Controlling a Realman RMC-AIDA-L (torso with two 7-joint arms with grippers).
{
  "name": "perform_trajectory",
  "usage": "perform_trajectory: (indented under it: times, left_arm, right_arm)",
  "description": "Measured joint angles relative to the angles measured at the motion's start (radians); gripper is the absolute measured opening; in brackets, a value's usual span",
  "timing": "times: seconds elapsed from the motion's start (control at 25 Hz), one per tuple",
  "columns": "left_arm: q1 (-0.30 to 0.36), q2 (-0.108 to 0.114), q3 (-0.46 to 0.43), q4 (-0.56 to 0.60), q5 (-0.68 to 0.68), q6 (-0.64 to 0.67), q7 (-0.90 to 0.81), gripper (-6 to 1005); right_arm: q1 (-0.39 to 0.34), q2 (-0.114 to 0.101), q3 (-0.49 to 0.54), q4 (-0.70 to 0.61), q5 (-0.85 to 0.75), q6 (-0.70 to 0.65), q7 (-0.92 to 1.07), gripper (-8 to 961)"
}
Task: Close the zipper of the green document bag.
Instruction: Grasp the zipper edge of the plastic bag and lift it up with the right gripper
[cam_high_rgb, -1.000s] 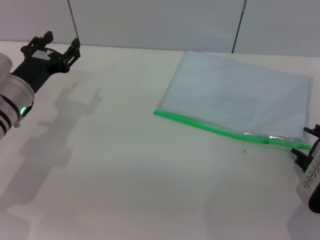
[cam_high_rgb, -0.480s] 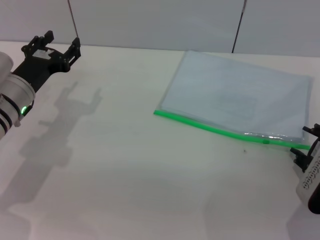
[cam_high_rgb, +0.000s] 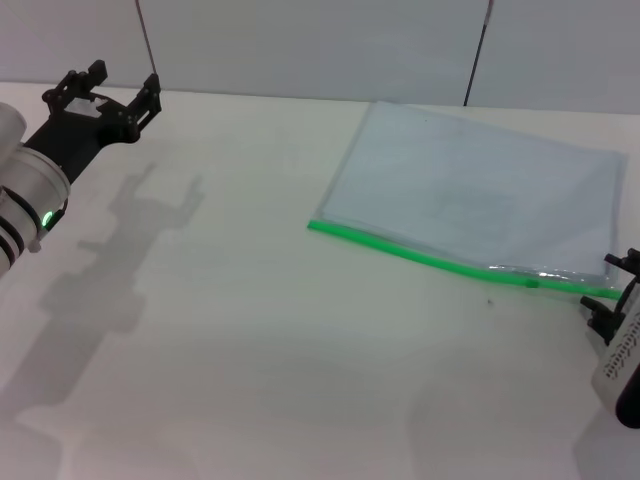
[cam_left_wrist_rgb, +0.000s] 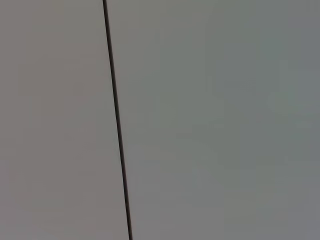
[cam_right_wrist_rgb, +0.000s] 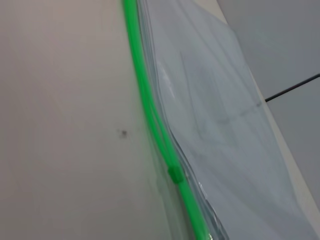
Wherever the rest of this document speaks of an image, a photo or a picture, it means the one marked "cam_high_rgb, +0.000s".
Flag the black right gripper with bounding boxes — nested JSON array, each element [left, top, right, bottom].
[[579, 248, 640, 345]]

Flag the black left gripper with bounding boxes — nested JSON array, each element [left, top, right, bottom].
[[23, 59, 163, 184]]

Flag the clear document bag green zip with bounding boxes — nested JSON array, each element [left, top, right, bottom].
[[306, 99, 630, 304]]

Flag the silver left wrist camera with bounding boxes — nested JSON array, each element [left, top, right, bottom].
[[0, 102, 27, 156]]

